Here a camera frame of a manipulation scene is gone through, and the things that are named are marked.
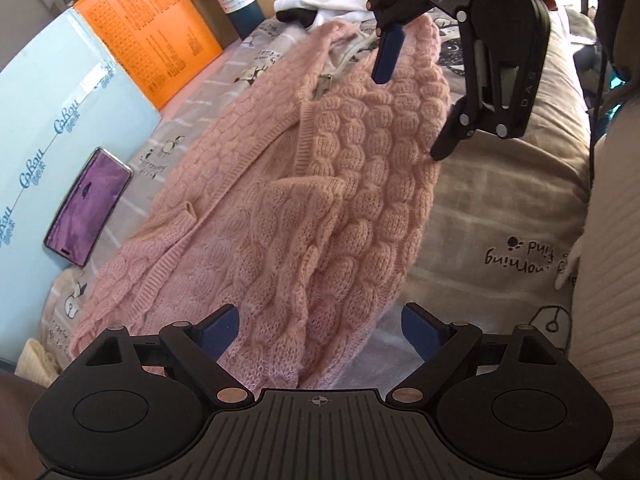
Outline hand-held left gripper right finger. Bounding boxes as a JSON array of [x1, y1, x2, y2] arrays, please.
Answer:
[[392, 302, 562, 394]]

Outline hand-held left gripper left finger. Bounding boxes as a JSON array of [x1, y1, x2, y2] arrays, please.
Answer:
[[83, 304, 254, 394]]

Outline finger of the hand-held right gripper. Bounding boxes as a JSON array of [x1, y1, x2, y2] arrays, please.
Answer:
[[429, 97, 516, 162], [366, 0, 437, 86]]

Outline pink knitted sweater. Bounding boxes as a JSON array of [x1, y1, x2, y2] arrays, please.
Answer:
[[69, 12, 455, 391]]

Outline printed grey bed sheet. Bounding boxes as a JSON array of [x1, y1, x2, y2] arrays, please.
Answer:
[[44, 0, 598, 392]]

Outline black cloth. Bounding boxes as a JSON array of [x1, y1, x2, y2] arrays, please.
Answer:
[[276, 7, 321, 28]]

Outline smartphone with purple screen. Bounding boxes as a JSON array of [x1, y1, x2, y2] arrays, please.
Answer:
[[43, 147, 135, 268]]

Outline cream knitted cloth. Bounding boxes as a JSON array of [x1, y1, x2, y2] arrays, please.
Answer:
[[14, 338, 68, 389]]

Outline beige ribbed cloth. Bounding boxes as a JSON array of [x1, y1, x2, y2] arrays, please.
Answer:
[[565, 72, 640, 480]]

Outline orange box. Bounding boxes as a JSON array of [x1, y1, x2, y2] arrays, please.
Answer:
[[74, 0, 224, 111]]

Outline light blue box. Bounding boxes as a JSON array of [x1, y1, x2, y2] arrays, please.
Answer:
[[0, 7, 164, 368]]

